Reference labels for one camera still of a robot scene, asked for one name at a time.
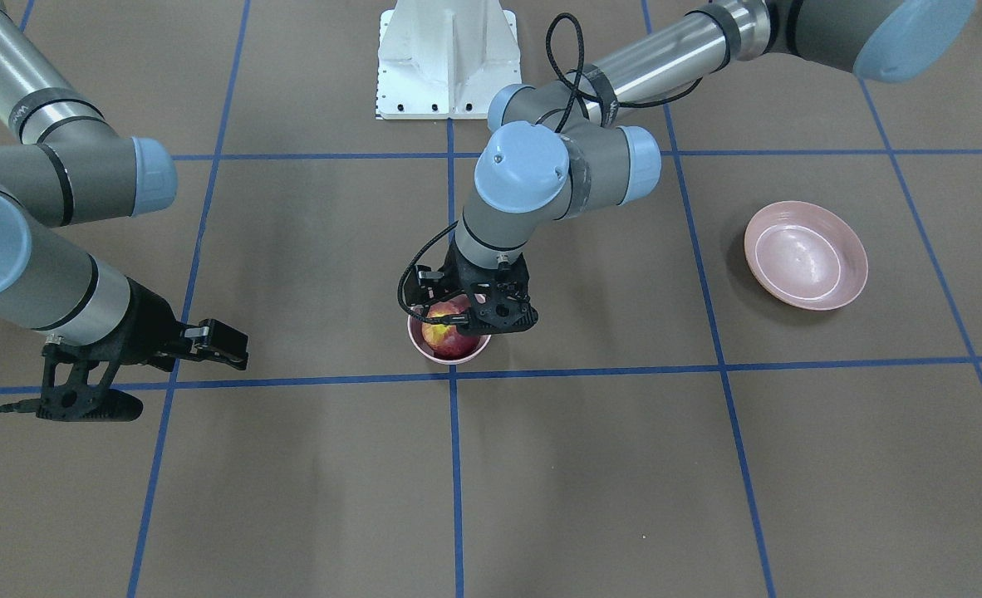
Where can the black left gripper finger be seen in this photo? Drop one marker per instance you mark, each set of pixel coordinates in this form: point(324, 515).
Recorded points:
point(424, 287)
point(449, 317)

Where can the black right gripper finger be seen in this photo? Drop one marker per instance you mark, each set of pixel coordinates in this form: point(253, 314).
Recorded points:
point(215, 337)
point(208, 355)

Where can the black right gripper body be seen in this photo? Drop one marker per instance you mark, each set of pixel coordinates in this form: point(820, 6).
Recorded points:
point(147, 323)

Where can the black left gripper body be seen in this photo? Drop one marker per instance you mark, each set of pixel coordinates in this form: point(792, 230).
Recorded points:
point(465, 267)

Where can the red apple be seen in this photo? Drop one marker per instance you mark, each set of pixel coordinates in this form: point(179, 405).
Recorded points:
point(449, 343)

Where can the pink bowl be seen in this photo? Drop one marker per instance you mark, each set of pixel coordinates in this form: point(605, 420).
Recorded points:
point(414, 331)

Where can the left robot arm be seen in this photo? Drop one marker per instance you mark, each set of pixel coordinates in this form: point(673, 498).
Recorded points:
point(557, 152)

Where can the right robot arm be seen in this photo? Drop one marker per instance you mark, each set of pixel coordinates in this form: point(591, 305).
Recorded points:
point(69, 166)

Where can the pink plate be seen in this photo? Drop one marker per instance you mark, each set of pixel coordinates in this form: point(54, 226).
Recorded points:
point(805, 256)

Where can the brown table mat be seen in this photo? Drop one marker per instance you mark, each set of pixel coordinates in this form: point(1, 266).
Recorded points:
point(669, 429)

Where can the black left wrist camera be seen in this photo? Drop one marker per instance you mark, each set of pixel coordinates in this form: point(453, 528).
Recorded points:
point(499, 308)

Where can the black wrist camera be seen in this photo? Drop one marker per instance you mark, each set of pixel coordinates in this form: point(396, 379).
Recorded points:
point(499, 308)
point(77, 388)

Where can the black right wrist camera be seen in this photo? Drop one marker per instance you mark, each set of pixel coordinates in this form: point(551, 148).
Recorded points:
point(77, 388)

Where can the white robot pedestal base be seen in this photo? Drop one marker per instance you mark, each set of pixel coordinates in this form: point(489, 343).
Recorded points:
point(445, 59)

